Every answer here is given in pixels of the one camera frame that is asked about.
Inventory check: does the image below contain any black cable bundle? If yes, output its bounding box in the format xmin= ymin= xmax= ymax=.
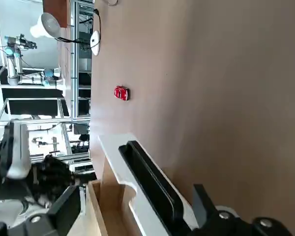
xmin=31 ymin=154 xmax=77 ymax=207

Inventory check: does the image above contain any white desk lamp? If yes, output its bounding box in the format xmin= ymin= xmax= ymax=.
xmin=30 ymin=12 xmax=101 ymax=57

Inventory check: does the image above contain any aluminium frame rack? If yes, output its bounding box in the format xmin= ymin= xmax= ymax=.
xmin=70 ymin=0 xmax=93 ymax=120

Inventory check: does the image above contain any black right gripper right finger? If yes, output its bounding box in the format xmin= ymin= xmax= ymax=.
xmin=190 ymin=183 xmax=295 ymax=236

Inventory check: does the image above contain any red toy car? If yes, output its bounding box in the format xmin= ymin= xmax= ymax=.
xmin=114 ymin=85 xmax=130 ymax=102

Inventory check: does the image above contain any black lamp cable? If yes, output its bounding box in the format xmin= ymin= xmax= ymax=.
xmin=92 ymin=7 xmax=102 ymax=34

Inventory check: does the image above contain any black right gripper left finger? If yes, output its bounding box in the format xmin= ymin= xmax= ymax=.
xmin=0 ymin=184 xmax=82 ymax=236

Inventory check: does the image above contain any white drawer with black handle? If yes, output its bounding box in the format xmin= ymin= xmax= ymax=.
xmin=87 ymin=133 xmax=200 ymax=236

